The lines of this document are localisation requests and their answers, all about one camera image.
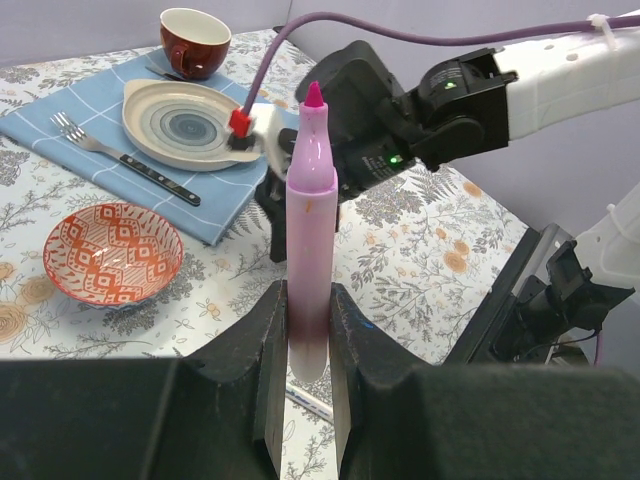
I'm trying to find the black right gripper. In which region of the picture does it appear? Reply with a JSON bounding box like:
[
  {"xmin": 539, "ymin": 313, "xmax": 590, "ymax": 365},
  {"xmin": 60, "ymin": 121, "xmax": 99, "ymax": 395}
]
[{"xmin": 254, "ymin": 39, "xmax": 431, "ymax": 264}]

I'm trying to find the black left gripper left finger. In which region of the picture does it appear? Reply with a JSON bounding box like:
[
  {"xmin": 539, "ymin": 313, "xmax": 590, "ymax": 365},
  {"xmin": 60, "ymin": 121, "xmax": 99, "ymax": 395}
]
[{"xmin": 1, "ymin": 281, "xmax": 287, "ymax": 479}]

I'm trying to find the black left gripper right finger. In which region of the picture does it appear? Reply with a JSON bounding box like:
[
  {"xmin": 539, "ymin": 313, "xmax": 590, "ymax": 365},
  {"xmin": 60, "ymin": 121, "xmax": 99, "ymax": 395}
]
[{"xmin": 330, "ymin": 284, "xmax": 639, "ymax": 479}]

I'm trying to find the white marker pen blue tip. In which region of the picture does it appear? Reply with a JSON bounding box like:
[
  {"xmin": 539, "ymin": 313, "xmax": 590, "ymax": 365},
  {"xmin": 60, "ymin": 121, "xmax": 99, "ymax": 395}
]
[{"xmin": 285, "ymin": 384, "xmax": 333, "ymax": 423}]

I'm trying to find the pink pen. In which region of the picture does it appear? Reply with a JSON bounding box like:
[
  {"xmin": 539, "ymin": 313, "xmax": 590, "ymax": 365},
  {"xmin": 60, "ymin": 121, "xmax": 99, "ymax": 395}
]
[{"xmin": 286, "ymin": 81, "xmax": 338, "ymax": 383}]

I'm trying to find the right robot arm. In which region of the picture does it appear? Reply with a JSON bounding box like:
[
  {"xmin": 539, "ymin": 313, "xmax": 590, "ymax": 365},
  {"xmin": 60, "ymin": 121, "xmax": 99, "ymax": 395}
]
[{"xmin": 306, "ymin": 13, "xmax": 639, "ymax": 360}]

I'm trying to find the red patterned small bowl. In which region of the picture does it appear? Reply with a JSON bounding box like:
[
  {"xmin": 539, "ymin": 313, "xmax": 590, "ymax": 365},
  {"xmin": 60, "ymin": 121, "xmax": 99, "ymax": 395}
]
[{"xmin": 43, "ymin": 203, "xmax": 184, "ymax": 309}]

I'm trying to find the beige plate with blue rings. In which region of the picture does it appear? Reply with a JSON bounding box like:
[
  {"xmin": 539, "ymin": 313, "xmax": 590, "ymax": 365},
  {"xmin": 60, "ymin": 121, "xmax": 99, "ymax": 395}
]
[{"xmin": 122, "ymin": 79, "xmax": 261, "ymax": 172}]

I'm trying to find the red cup white inside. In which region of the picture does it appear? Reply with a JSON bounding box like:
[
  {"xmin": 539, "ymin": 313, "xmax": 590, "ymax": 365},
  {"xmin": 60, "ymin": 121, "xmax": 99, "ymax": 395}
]
[{"xmin": 160, "ymin": 8, "xmax": 232, "ymax": 80}]

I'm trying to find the blue checked cloth napkin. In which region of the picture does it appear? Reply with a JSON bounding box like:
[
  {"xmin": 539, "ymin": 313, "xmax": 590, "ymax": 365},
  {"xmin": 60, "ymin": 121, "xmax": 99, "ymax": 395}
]
[{"xmin": 1, "ymin": 50, "xmax": 267, "ymax": 244}]

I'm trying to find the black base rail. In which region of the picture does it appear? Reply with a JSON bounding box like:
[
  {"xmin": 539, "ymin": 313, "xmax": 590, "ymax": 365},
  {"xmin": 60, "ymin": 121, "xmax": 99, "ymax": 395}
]
[{"xmin": 444, "ymin": 222, "xmax": 601, "ymax": 369}]

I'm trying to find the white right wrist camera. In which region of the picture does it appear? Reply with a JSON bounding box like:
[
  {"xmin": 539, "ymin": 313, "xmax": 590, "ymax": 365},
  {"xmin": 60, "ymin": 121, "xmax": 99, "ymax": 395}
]
[{"xmin": 228, "ymin": 103, "xmax": 289, "ymax": 181}]

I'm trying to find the knife with dark handle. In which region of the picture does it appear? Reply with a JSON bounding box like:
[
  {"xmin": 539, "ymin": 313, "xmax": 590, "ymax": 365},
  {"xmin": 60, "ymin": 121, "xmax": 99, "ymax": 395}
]
[{"xmin": 145, "ymin": 65, "xmax": 186, "ymax": 82}]

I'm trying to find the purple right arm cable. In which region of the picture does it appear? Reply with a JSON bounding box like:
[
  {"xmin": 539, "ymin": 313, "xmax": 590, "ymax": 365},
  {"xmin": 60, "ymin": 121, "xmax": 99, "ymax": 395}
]
[{"xmin": 242, "ymin": 12, "xmax": 640, "ymax": 116}]

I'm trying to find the fork with dark handle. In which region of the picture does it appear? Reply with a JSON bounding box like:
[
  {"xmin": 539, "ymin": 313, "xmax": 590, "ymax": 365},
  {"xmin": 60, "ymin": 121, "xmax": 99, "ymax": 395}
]
[{"xmin": 51, "ymin": 112, "xmax": 201, "ymax": 207}]

